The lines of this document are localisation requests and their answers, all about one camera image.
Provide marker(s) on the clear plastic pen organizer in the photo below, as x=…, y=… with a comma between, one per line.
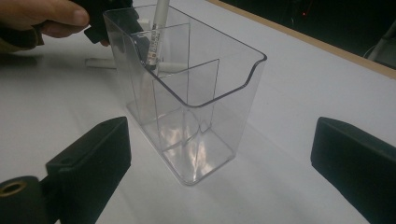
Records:
x=199, y=161

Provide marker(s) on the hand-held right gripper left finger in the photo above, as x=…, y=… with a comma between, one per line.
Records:
x=93, y=168

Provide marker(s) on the clear barrel pen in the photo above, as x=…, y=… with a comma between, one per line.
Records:
x=160, y=18

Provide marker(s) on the white pen with blue end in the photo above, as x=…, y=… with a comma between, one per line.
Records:
x=99, y=63

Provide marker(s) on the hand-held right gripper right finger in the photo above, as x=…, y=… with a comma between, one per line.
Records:
x=358, y=168

